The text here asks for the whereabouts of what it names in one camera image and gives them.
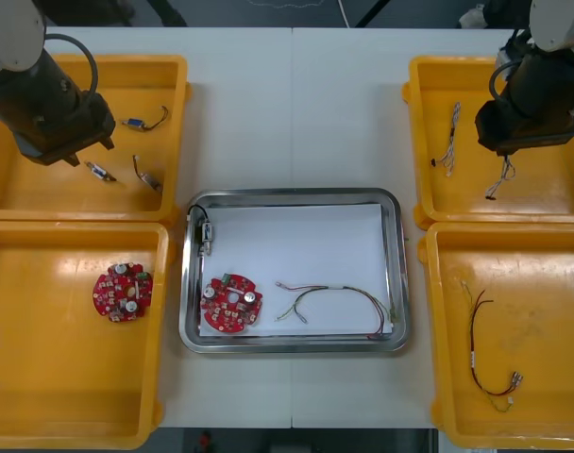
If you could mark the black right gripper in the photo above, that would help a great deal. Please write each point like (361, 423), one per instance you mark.
(523, 122)

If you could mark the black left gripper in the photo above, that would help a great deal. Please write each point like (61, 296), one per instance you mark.
(67, 129)

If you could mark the silver and black left arm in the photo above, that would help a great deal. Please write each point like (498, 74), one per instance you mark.
(27, 71)

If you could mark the silver and black right arm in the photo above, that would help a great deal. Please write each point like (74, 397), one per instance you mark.
(551, 28)

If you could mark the yellow-orange plastic bin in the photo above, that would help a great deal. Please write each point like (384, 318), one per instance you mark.
(542, 189)
(542, 292)
(140, 85)
(55, 368)

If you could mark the solenoid with blue label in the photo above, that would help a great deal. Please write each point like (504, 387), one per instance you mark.
(136, 124)

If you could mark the round red circuit board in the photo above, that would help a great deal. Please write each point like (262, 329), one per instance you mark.
(230, 307)
(122, 295)

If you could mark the white paper sheet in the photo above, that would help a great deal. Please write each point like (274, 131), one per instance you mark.
(296, 245)

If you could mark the steel tray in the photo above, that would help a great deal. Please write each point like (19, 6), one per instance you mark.
(292, 343)

